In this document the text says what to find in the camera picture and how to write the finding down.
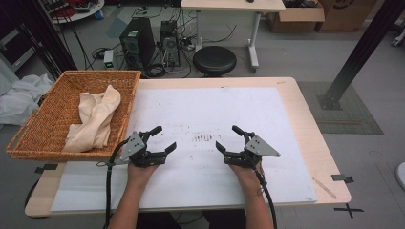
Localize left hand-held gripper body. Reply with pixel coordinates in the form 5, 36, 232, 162
115, 130, 169, 169

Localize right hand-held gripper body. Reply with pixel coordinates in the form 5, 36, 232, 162
224, 135, 282, 169

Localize cream long-sleeve cat-print shirt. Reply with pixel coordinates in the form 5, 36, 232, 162
61, 84, 122, 154

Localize woven wicker basket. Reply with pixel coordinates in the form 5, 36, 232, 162
5, 70, 142, 161

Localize person's left hand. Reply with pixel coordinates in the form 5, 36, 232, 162
127, 160, 160, 191

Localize person's right hand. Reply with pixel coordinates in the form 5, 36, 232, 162
229, 161, 266, 193

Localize person's dark trousers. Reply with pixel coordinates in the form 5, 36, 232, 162
136, 209, 248, 229

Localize black round stool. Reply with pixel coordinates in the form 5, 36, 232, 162
192, 45, 238, 78

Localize small white box device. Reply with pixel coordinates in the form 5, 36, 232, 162
103, 49, 116, 70

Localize black tape strip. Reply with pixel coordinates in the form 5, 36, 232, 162
33, 163, 59, 175
330, 173, 355, 185

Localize grey floor mat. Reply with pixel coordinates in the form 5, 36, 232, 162
297, 81, 384, 135

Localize small open computer tower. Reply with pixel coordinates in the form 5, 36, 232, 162
159, 20, 181, 68

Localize large black computer tower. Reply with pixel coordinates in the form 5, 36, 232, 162
118, 17, 157, 73

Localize crumpled white cloth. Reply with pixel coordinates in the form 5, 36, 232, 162
0, 60, 54, 127

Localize open cardboard box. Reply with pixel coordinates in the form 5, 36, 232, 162
266, 0, 326, 34

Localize white-legged wooden desk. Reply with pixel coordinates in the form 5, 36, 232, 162
180, 0, 287, 74

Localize black metal stand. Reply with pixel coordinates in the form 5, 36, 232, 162
0, 0, 78, 81

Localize round white table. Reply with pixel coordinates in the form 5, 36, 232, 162
42, 0, 106, 25

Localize white round object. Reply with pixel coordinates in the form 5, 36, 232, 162
394, 161, 405, 193

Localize large closed cardboard box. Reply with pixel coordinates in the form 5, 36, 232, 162
314, 0, 378, 33

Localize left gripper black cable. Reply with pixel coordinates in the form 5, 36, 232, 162
96, 136, 132, 229

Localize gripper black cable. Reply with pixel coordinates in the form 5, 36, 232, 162
252, 158, 278, 229
96, 136, 132, 229

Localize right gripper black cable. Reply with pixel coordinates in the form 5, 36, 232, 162
252, 158, 278, 229

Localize coiled black floor cables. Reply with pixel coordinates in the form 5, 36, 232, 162
144, 62, 167, 79

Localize black metal post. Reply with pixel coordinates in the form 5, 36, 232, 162
316, 0, 405, 112

